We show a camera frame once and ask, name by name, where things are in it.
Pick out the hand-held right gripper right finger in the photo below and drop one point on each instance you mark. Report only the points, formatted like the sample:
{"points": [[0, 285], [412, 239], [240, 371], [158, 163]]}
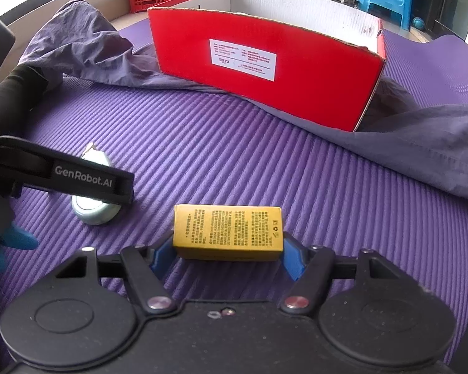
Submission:
{"points": [[293, 260]]}

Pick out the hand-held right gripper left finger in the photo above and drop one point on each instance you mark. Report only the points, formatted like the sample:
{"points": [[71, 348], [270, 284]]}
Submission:
{"points": [[162, 258]]}

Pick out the small yellow carton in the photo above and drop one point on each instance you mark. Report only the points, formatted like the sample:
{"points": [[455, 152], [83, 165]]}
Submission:
{"points": [[226, 230]]}

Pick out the clear correction tape dispenser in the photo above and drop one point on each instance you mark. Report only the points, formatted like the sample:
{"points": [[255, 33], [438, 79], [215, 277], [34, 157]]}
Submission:
{"points": [[93, 212]]}

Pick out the red cardboard box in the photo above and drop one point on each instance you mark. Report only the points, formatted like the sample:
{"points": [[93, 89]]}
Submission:
{"points": [[296, 93]]}

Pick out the person's left hand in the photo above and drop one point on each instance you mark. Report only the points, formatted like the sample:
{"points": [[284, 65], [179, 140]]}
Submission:
{"points": [[19, 239]]}

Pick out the purple ribbed floor mat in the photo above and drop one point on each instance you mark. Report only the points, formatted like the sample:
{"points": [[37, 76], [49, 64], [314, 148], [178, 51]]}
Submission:
{"points": [[218, 156]]}

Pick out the small blue ball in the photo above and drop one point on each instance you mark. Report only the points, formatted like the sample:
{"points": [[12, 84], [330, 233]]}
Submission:
{"points": [[419, 22]]}

